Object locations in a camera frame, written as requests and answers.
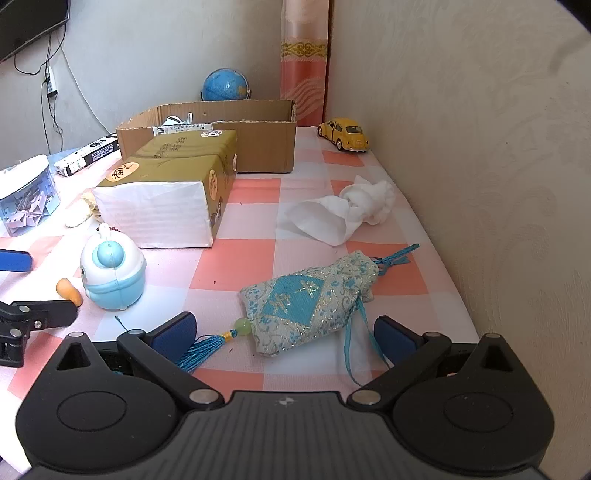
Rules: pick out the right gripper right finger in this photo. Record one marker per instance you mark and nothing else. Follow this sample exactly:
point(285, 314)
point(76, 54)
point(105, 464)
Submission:
point(414, 357)

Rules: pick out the pink checkered tablecloth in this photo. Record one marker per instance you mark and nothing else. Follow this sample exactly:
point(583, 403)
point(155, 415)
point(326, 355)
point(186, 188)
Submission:
point(254, 242)

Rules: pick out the blue desk globe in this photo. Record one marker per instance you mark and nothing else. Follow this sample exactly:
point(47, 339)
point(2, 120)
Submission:
point(225, 84)

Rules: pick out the gold tissue paper pack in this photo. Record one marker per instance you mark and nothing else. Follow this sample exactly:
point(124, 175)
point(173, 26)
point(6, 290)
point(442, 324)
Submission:
point(172, 192)

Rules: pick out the black and white small box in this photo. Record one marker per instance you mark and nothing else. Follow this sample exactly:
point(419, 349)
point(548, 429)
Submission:
point(87, 155)

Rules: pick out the black wall television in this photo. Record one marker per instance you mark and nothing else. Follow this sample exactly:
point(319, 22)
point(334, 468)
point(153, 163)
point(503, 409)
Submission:
point(22, 22)

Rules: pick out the crumpled white tissue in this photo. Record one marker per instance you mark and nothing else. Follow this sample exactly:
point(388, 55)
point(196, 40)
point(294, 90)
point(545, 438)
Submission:
point(333, 219)

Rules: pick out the white blue bunny toy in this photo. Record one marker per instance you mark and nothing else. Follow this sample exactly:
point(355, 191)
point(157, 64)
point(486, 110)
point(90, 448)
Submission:
point(112, 269)

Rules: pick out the small orange soft toy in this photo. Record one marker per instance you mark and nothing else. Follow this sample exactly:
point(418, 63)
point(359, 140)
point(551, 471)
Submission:
point(67, 291)

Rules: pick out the orange patterned curtain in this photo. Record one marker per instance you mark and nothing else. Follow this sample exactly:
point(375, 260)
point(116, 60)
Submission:
point(304, 57)

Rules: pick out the clear jar of binder clips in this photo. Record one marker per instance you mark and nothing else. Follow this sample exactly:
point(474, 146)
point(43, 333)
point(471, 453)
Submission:
point(28, 195)

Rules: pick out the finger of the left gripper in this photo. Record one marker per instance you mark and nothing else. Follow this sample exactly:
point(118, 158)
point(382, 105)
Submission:
point(15, 261)
point(39, 315)

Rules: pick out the yellow toy car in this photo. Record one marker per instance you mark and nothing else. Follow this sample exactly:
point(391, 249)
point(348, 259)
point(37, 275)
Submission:
point(345, 134)

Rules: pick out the blue embroidered sachet pouch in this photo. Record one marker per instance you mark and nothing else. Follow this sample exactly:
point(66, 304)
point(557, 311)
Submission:
point(292, 310)

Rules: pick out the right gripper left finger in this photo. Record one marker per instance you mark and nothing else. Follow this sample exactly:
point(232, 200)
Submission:
point(155, 356)

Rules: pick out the blue mask inside box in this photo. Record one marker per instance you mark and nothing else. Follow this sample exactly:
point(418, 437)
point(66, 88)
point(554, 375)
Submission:
point(176, 120)

